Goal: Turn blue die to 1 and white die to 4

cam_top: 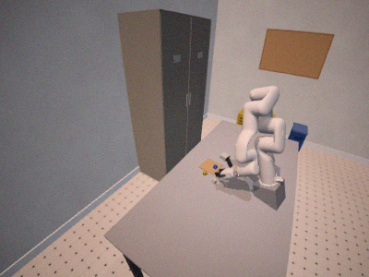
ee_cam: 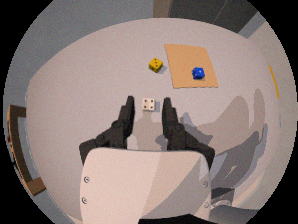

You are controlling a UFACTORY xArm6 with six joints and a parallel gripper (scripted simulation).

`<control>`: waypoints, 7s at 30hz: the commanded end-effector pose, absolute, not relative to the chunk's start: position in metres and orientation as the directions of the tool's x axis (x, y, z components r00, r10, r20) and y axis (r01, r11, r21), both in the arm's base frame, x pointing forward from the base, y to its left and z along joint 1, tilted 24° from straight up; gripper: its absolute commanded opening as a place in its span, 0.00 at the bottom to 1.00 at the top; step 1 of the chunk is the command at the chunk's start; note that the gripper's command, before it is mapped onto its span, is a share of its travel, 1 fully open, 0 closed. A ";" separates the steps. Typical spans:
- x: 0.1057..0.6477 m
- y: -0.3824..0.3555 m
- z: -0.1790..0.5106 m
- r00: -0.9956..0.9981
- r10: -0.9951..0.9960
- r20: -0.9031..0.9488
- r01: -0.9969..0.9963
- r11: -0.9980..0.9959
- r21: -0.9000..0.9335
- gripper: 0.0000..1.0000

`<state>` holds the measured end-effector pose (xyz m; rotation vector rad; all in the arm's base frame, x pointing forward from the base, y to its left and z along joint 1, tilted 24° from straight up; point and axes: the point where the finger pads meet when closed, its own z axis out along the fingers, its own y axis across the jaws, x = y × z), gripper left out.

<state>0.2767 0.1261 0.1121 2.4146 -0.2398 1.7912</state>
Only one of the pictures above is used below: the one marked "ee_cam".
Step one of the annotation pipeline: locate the yellow die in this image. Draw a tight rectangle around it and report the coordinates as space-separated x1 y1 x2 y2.
149 58 163 73

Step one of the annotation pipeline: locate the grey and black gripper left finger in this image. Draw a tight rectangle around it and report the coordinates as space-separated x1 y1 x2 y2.
79 96 135 166

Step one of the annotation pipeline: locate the white die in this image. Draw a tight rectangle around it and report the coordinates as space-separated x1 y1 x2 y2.
142 98 155 111

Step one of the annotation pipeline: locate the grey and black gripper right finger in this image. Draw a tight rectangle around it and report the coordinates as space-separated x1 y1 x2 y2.
162 97 215 171

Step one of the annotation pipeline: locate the blue die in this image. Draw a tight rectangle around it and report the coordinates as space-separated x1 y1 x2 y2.
192 67 205 80

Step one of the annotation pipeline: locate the orange mat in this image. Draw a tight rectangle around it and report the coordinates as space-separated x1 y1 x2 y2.
164 44 219 88

